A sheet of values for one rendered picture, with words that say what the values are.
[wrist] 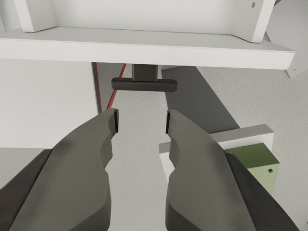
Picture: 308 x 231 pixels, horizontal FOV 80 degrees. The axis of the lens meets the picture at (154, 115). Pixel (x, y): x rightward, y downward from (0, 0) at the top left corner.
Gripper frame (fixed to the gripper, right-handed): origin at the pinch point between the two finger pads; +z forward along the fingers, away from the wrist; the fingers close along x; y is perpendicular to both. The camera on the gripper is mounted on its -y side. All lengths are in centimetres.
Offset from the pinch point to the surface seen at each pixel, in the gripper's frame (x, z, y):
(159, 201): 16, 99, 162
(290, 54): 13.7, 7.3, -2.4
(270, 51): 11.7, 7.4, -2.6
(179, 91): 15, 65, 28
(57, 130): -19.6, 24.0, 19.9
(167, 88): 2.6, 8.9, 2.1
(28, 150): -89, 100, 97
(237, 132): 23.5, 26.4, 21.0
